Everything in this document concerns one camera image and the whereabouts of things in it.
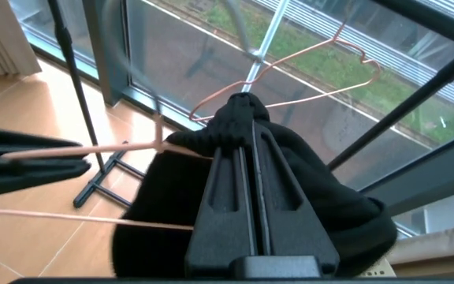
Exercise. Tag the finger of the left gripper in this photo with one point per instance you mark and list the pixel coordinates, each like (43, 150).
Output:
(26, 144)
(34, 175)

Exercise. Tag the black garment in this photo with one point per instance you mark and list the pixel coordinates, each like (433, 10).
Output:
(329, 197)

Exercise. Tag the beige curtain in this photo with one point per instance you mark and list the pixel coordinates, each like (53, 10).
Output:
(2, 39)
(440, 244)

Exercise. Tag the window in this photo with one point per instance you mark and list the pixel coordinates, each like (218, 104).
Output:
(195, 51)

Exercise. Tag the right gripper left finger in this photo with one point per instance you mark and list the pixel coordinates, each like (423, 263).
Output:
(219, 229)

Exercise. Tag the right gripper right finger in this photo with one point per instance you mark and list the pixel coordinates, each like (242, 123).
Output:
(294, 229)

